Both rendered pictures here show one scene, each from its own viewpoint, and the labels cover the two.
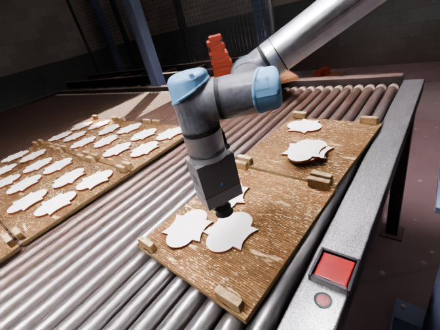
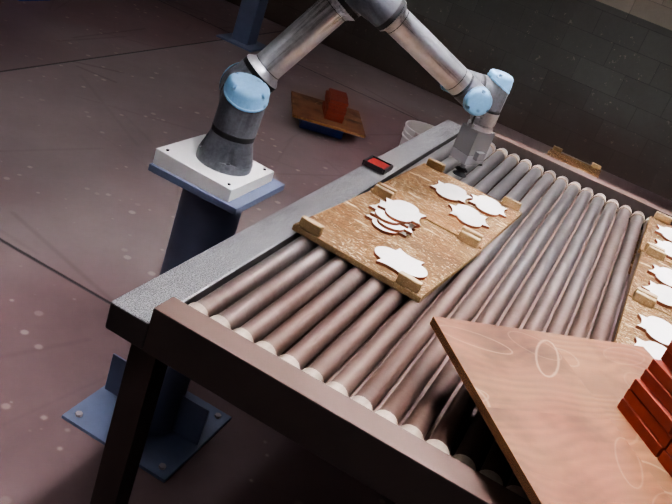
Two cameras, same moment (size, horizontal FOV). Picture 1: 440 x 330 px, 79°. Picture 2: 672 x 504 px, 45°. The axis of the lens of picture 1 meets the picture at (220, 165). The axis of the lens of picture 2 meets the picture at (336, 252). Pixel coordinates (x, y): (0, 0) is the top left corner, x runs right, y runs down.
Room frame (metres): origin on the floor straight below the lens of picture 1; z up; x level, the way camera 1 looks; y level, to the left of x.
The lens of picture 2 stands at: (2.37, -1.30, 1.74)
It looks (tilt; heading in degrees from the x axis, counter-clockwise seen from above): 26 degrees down; 152
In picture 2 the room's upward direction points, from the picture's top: 21 degrees clockwise
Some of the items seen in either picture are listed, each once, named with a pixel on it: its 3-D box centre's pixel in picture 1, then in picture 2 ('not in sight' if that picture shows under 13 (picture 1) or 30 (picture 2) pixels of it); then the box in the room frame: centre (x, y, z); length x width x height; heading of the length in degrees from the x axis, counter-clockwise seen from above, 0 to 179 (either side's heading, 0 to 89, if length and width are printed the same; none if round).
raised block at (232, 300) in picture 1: (228, 298); (436, 165); (0.31, 0.05, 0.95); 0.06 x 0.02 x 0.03; 42
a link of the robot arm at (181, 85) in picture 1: (195, 102); (493, 91); (0.48, 0.01, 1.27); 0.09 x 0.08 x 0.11; 77
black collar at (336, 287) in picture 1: (334, 269); (377, 164); (0.33, -0.16, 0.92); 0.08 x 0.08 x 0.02; 46
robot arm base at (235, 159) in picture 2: not in sight; (229, 145); (0.46, -0.68, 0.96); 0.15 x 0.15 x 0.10
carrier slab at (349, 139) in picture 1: (308, 145); (392, 240); (0.82, -0.32, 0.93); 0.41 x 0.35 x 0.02; 131
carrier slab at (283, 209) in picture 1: (238, 218); (449, 203); (0.54, -0.01, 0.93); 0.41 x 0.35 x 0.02; 132
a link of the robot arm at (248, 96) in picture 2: not in sight; (242, 104); (0.46, -0.67, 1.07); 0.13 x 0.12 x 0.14; 167
